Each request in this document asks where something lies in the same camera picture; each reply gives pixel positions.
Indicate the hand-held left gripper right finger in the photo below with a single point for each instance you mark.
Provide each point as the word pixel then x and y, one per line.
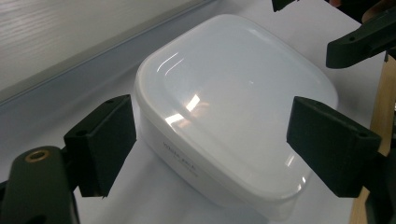
pixel 333 146

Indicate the wooden table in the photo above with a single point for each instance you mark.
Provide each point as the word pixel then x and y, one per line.
pixel 381 118

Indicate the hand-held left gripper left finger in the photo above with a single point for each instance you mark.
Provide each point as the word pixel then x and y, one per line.
pixel 99 146

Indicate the white lidded plastic container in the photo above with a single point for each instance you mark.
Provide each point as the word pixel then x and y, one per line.
pixel 233 93

